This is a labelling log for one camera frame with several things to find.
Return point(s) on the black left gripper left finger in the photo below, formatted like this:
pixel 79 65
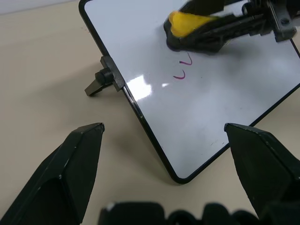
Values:
pixel 63 168

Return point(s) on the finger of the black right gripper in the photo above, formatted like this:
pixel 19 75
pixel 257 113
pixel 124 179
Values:
pixel 225 32
pixel 204 5

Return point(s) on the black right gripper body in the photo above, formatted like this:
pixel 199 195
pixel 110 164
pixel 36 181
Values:
pixel 279 16

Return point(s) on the white whiteboard with black frame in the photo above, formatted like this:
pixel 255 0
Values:
pixel 164 105

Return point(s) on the yellow and black whiteboard eraser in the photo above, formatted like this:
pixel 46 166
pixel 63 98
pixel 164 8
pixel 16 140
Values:
pixel 185 24

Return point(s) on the black whiteboard stand clamp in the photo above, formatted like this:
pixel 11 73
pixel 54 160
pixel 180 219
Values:
pixel 107 75

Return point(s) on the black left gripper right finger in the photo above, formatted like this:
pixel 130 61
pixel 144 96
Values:
pixel 264 168

